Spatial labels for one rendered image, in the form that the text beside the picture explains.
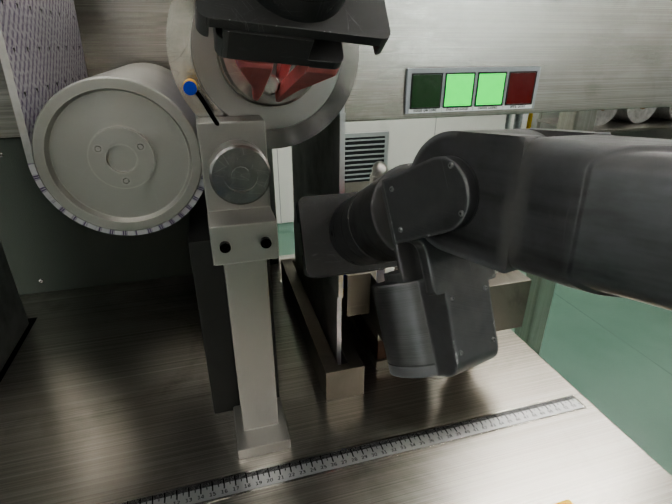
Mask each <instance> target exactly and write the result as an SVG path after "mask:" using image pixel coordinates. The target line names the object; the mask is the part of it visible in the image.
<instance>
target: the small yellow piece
mask: <svg viewBox="0 0 672 504"><path fill-rule="evenodd" d="M183 90H184V92H185V93H186V94H187V95H194V94H195V95H196V96H197V97H198V99H199V100H200V102H201V103H202V105H203V106H204V108H205V109H206V111H207V113H208V114H209V116H210V118H211V119H212V121H213V122H214V124H215V125H217V126H219V121H218V120H217V118H216V117H215V115H214V113H213V112H212V110H211V108H210V107H209V105H208V103H207V102H206V100H205V99H204V97H203V96H202V94H201V93H200V92H199V91H198V89H197V83H196V81H195V80H193V79H190V78H189V79H186V80H185V81H184V83H183Z"/></svg>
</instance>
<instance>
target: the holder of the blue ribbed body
mask: <svg viewBox="0 0 672 504"><path fill-rule="evenodd" d="M370 284H371V272H363V273H355V274H348V275H346V289H344V288H343V298H342V303H343V305H344V307H345V308H346V315H347V316H353V315H359V314H366V313H369V310H370Z"/></svg>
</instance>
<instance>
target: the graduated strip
mask: <svg viewBox="0 0 672 504"><path fill-rule="evenodd" d="M586 408H587V407H586V406H585V405H584V404H583V403H581V402H580V401H579V400H578V399H577V398H576V397H575V396H574V395H573V394H570V395H566V396H562V397H557V398H553V399H549V400H545V401H541V402H536V403H532V404H528V405H524V406H519V407H515V408H511V409H507V410H503V411H498V412H494V413H490V414H486V415H482V416H477V417H473V418H469V419H465V420H461V421H456V422H452V423H448V424H444V425H439V426H435V427H431V428H427V429H423V430H418V431H414V432H410V433H406V434H402V435H397V436H393V437H389V438H385V439H381V440H376V441H372V442H368V443H364V444H359V445H355V446H351V447H347V448H343V449H338V450H334V451H330V452H326V453H322V454H317V455H313V456H309V457H305V458H300V459H296V460H292V461H288V462H284V463H279V464H275V465H271V466H267V467H263V468H258V469H254V470H250V471H246V472H242V473H237V474H233V475H229V476H225V477H220V478H216V479H212V480H208V481H204V482H199V483H195V484H191V485H187V486H183V487H178V488H174V489H170V490H166V491H162V492H157V493H153V494H149V495H145V496H140V497H136V498H132V499H128V500H124V501H119V502H115V503H111V504H205V503H209V502H213V501H217V500H221V499H225V498H229V497H233V496H237V495H241V494H245V493H249V492H253V491H257V490H261V489H265V488H269V487H273V486H277V485H281V484H285V483H289V482H293V481H297V480H301V479H305V478H309V477H313V476H317V475H321V474H325V473H329V472H333V471H337V470H341V469H345V468H349V467H353V466H357V465H362V464H366V463H370V462H374V461H378V460H382V459H386V458H390V457H394V456H398V455H402V454H406V453H410V452H414V451H418V450H422V449H426V448H430V447H434V446H438V445H442V444H446V443H450V442H454V441H458V440H462V439H466V438H470V437H474V436H478V435H482V434H486V433H490V432H494V431H498V430H502V429H506V428H510V427H514V426H518V425H522V424H526V423H530V422H534V421H538V420H542V419H546V418H550V417H554V416H558V415H562V414H566V413H570V412H574V411H578V410H582V409H586Z"/></svg>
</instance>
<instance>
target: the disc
mask: <svg viewBox="0 0 672 504"><path fill-rule="evenodd" d="M194 14H195V8H194V0H172V2H171V5H170V9H169V13H168V18H167V26H166V46H167V54H168V60H169V64H170V68H171V71H172V74H173V77H174V80H175V82H176V85H177V87H178V89H179V91H180V93H181V95H182V96H183V98H184V100H185V101H186V103H187V104H188V105H189V107H190V108H191V109H192V111H193V112H194V113H195V114H196V115H197V116H198V117H210V116H209V114H208V113H207V111H206V109H205V108H204V106H203V105H202V103H201V102H200V100H199V99H198V97H197V96H196V95H195V94H194V95H187V94H186V93H185V92H184V90H183V83H184V81H185V80H186V79H189V78H190V79H193V80H195V81H196V83H197V89H198V91H199V92H200V93H201V94H202V96H203V97H204V99H205V100H206V102H207V103H208V105H209V107H210V108H211V110H212V112H213V113H214V115H215V117H224V116H227V115H226V114H225V113H223V112H222V111H221V110H220V109H219V108H218V107H217V106H216V105H215V104H214V103H213V102H212V101H211V100H210V98H209V97H208V96H207V94H206V93H205V91H204V90H203V88H202V86H201V84H200V82H199V80H198V78H197V75H196V73H195V70H194V66H193V63H192V58H191V50H190V33H191V26H192V21H193V17H194ZM342 47H343V54H344V59H343V61H342V63H341V66H340V71H339V75H338V79H337V82H336V84H335V87H334V89H333V91H332V93H331V94H330V96H329V98H328V99H327V101H326V102H325V103H324V105H323V106H322V107H321V108H320V109H319V110H318V111H317V112H316V113H315V114H313V115H312V116H311V117H310V118H308V119H307V120H305V121H303V122H301V123H299V124H297V125H295V126H292V127H288V128H284V129H278V130H266V143H267V149H278V148H285V147H289V146H293V145H296V144H299V143H302V142H304V141H306V140H308V139H310V138H312V137H314V136H315V135H317V134H318V133H320V132H321V131H322V130H323V129H325V128H326V127H327V126H328V125H329V124H330V123H331V122H332V121H333V120H334V119H335V118H336V116H337V115H338V114H339V113H340V111H341V110H342V108H343V107H344V105H345V103H346V102H347V100H348V98H349V96H350V93H351V91H352V88H353V85H354V82H355V79H356V75H357V70H358V64H359V44H352V43H344V42H342ZM217 55H218V54H217ZM218 61H219V64H220V67H221V70H222V72H223V75H224V76H225V78H226V80H227V81H228V83H229V84H230V85H231V87H232V88H233V89H234V90H235V91H236V92H237V93H239V92H238V91H237V90H236V89H235V88H234V87H233V85H232V84H231V83H230V82H229V80H228V79H227V77H226V75H225V73H224V71H223V69H222V66H221V63H220V58H219V55H218ZM239 94H240V93H239ZM240 95H241V96H243V95H242V94H240ZM243 97H244V96H243ZM244 98H246V97H244ZM246 99H247V98H246Z"/></svg>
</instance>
